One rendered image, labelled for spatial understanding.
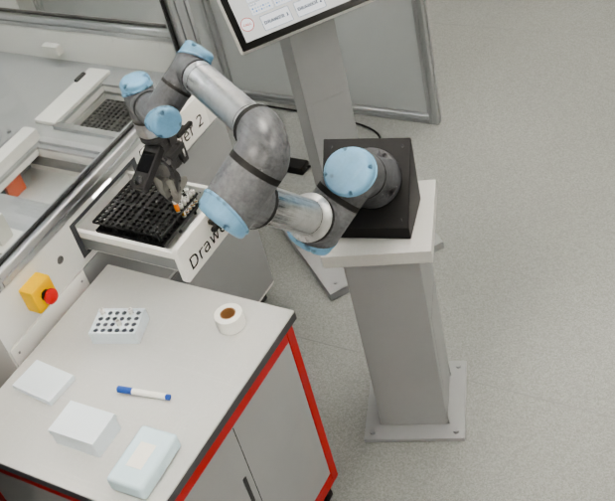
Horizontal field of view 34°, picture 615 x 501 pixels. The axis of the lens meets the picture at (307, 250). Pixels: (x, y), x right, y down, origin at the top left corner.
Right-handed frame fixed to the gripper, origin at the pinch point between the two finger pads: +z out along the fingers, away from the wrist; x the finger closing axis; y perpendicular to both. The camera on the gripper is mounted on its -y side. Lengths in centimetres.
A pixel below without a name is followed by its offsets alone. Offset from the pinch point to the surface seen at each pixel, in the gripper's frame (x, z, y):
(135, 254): 5.5, 8.2, -13.2
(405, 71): 18, 70, 162
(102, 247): 16.3, 8.1, -13.2
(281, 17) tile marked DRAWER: 9, -6, 76
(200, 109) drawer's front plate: 21.2, 5.8, 43.2
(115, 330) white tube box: 0.8, 14.9, -32.1
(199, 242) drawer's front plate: -10.8, 5.5, -6.7
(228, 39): 102, 64, 162
